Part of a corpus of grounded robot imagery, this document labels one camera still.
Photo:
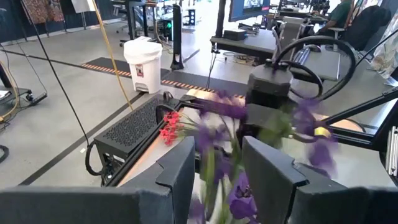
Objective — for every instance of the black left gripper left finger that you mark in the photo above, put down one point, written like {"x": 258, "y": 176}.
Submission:
{"x": 93, "y": 205}

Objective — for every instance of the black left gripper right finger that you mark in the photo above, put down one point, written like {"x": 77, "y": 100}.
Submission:
{"x": 311, "y": 205}

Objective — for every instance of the pink artificial flower bunch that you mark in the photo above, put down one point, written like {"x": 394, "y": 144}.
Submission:
{"x": 170, "y": 129}

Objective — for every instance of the grey office desk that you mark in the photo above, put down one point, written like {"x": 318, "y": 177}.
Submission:
{"x": 255, "y": 43}

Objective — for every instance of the small black box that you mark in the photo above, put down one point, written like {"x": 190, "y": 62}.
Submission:
{"x": 234, "y": 35}

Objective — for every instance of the black perforated computer case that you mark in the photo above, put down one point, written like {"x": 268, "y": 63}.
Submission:
{"x": 133, "y": 124}

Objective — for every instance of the computer monitor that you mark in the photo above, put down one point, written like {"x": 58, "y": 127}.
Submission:
{"x": 248, "y": 12}

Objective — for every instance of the black metal stand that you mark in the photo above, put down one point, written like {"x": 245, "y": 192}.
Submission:
{"x": 367, "y": 105}

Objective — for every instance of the black standing tower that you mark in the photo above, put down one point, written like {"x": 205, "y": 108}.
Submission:
{"x": 177, "y": 37}

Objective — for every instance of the white pedal trash bin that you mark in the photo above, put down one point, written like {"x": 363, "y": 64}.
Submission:
{"x": 144, "y": 71}

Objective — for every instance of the person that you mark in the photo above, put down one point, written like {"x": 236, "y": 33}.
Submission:
{"x": 339, "y": 14}

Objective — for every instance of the black rolling stand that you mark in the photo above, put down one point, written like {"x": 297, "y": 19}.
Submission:
{"x": 18, "y": 93}

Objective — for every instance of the black office chair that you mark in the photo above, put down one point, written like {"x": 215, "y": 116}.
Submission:
{"x": 367, "y": 28}

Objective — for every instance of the patterned cloth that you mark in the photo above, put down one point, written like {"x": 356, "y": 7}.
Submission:
{"x": 387, "y": 53}

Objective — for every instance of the white hanging sheet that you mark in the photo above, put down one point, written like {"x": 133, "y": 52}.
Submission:
{"x": 82, "y": 5}

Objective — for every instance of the colourful mandala tapestry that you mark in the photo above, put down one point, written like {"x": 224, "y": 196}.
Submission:
{"x": 40, "y": 11}

